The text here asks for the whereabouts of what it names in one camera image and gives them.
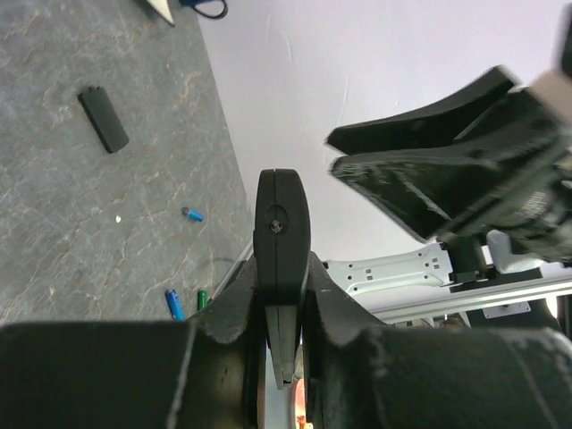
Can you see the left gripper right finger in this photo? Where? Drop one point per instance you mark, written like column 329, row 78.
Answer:
column 362, row 373

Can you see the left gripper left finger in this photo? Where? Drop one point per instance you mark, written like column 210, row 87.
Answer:
column 200, row 373

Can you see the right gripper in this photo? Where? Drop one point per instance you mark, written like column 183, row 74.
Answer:
column 512, row 179

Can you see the black remote battery cover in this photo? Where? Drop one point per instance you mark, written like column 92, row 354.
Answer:
column 104, row 119

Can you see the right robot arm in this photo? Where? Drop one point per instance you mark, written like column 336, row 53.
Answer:
column 440, row 263

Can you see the green battery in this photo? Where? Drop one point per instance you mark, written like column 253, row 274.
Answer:
column 202, row 299

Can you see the blue metallic battery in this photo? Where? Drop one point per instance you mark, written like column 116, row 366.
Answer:
column 192, row 215

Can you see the dark blue mug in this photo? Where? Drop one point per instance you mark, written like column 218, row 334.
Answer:
column 208, row 9

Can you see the square white plate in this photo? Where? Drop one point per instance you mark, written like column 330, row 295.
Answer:
column 163, row 8

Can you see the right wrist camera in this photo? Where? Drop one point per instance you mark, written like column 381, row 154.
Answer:
column 553, row 87

